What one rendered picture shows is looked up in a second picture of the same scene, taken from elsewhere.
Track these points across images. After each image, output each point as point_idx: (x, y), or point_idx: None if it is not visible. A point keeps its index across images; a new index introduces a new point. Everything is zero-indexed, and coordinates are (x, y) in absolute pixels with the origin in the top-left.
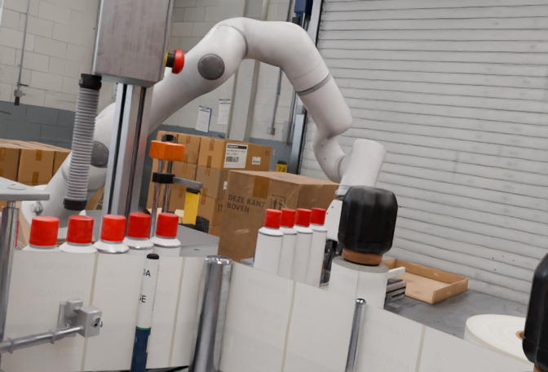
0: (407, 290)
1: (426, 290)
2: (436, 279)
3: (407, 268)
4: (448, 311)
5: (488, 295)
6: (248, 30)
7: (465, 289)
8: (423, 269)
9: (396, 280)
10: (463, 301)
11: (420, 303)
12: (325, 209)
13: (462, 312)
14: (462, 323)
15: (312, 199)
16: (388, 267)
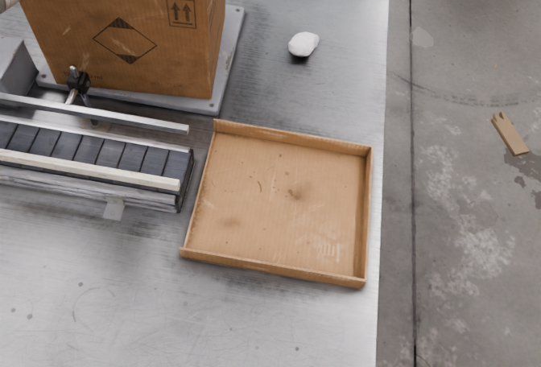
0: (223, 208)
1: (265, 232)
2: (362, 230)
3: (366, 175)
4: (163, 286)
5: (364, 331)
6: None
7: (348, 286)
8: (366, 199)
9: (163, 188)
10: (260, 297)
11: (171, 240)
12: (129, 15)
13: (175, 307)
14: (106, 318)
15: None
16: (340, 150)
